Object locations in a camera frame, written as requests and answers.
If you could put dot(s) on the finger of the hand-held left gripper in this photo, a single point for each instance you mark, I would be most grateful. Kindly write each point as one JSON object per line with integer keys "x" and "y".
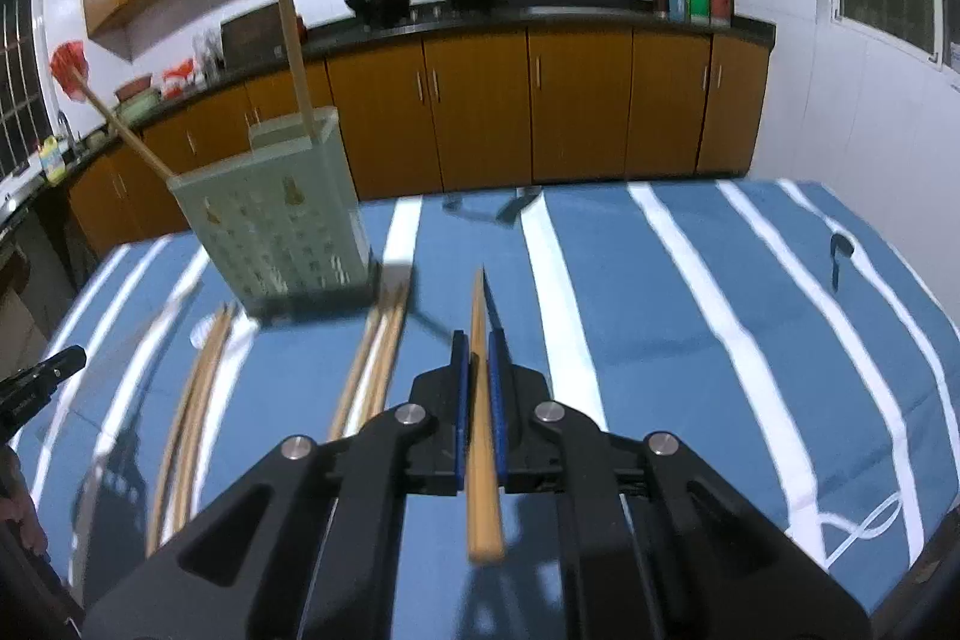
{"x": 45, "y": 374}

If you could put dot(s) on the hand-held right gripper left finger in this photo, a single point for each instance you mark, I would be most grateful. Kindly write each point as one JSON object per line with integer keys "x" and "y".
{"x": 459, "y": 415}

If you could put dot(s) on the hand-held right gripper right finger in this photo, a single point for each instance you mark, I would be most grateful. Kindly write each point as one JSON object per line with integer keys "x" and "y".
{"x": 496, "y": 415}

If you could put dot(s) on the wooden chopstick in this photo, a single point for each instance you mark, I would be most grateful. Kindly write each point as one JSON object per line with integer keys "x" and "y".
{"x": 388, "y": 355}
{"x": 373, "y": 370}
{"x": 186, "y": 407}
{"x": 211, "y": 377}
{"x": 352, "y": 377}
{"x": 292, "y": 25}
{"x": 484, "y": 520}
{"x": 124, "y": 127}

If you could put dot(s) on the green perforated utensil holder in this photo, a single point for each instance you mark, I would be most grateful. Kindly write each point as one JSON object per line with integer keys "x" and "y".
{"x": 277, "y": 220}

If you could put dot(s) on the person's left hand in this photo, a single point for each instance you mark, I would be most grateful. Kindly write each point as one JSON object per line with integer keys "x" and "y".
{"x": 26, "y": 524}

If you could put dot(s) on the blue striped tablecloth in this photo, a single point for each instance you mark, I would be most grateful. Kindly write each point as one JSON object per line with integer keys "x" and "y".
{"x": 675, "y": 347}

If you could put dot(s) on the yellow detergent bottle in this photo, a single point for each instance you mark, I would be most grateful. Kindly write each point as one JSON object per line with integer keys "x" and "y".
{"x": 54, "y": 160}

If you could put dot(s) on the metal faucet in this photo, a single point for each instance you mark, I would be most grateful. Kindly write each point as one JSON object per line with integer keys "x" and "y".
{"x": 66, "y": 126}

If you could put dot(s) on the green basin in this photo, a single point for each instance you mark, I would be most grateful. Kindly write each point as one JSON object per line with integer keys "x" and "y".
{"x": 139, "y": 106}

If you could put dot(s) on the red basin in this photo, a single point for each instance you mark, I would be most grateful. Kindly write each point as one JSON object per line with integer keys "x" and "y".
{"x": 135, "y": 84}

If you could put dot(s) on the wooden lower kitchen cabinets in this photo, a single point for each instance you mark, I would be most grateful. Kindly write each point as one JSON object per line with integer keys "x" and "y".
{"x": 577, "y": 100}

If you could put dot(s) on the red plastic bag on counter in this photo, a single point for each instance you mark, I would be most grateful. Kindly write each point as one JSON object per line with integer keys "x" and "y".
{"x": 178, "y": 76}

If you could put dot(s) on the dark cutting board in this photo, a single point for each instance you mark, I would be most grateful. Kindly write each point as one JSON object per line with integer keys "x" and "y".
{"x": 255, "y": 36}

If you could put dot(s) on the black kitchen countertop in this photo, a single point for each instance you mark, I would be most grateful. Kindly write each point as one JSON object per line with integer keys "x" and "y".
{"x": 570, "y": 10}

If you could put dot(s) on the red plastic bag on wall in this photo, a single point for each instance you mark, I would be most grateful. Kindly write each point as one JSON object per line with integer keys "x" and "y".
{"x": 67, "y": 66}

